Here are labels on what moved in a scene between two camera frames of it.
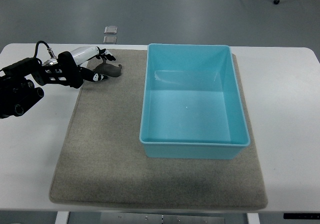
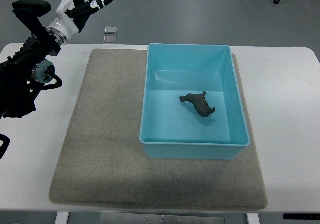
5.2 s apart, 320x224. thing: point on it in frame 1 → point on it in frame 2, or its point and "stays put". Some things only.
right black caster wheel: (276, 1) stays put
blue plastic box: (192, 107) stays put
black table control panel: (301, 216) stays put
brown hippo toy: (108, 69) → (199, 102)
